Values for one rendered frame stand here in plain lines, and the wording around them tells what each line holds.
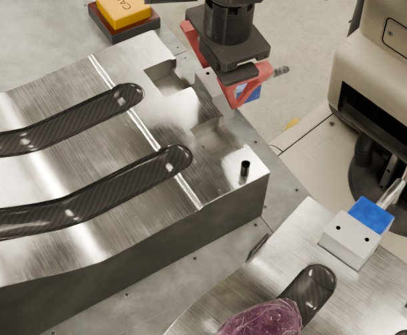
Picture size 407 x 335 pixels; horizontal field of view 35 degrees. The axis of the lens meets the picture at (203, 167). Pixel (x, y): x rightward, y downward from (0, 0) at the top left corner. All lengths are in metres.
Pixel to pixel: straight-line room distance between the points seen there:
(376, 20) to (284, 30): 1.26
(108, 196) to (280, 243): 0.19
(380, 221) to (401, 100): 0.28
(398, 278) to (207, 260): 0.21
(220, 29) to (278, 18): 1.51
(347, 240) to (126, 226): 0.23
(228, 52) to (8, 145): 0.27
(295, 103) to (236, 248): 1.27
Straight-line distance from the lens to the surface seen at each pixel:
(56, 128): 0.77
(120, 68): 0.81
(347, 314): 0.68
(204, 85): 0.83
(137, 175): 0.71
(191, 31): 0.82
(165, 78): 0.83
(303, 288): 0.69
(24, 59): 0.97
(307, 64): 2.11
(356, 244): 0.69
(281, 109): 1.97
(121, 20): 0.96
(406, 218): 1.49
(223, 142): 0.76
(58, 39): 0.99
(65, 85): 0.80
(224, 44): 0.76
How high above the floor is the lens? 1.46
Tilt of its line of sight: 54 degrees down
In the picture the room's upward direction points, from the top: 3 degrees clockwise
